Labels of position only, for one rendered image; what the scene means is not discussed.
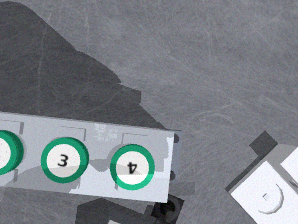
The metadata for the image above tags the white control box with blue button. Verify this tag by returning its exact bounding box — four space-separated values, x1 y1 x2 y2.
107 194 185 224

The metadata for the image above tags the light grey panel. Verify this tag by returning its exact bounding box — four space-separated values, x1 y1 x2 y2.
228 144 298 224

